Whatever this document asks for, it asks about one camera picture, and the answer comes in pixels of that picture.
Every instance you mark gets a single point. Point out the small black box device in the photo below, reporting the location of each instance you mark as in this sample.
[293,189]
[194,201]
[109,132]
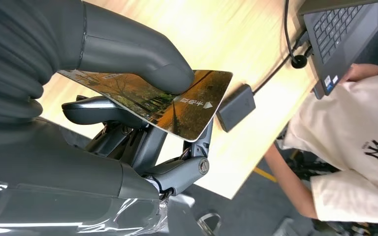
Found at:
[236,107]

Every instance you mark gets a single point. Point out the person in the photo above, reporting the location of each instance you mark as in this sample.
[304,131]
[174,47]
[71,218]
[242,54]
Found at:
[355,130]

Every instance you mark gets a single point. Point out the grey laptop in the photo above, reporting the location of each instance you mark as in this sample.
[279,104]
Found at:
[339,29]

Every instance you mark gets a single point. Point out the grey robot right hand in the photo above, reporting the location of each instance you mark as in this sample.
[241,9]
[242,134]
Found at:
[45,169]

